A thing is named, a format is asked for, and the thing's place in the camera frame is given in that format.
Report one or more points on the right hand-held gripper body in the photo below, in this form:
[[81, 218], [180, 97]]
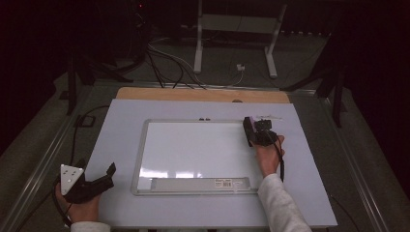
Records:
[[266, 135]]

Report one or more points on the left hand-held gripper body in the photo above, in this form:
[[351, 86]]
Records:
[[87, 188]]

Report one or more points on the black and purple whiteboard eraser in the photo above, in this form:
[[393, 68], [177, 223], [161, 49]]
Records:
[[248, 130]]

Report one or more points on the small silver-framed whiteboard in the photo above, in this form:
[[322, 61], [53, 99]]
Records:
[[193, 151]]

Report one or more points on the person's right hand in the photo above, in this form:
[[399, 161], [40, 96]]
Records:
[[269, 158]]

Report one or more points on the person's left hand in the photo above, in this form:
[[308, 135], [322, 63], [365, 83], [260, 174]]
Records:
[[82, 211]]

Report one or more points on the large white table sheet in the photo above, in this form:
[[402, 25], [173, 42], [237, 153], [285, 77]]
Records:
[[119, 129]]

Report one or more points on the black square floor plate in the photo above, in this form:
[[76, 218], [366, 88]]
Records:
[[84, 121]]

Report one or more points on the white plug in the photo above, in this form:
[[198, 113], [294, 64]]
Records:
[[240, 67]]

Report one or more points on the black tripod stand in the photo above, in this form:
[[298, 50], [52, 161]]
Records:
[[337, 100], [71, 90]]

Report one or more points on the white metal stand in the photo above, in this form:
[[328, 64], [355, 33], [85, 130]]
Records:
[[237, 24]]

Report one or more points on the dark computer tower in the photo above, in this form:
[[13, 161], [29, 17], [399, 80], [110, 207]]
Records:
[[138, 32]]

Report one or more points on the metal floor rail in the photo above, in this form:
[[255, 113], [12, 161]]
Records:
[[35, 170], [257, 87], [361, 180]]

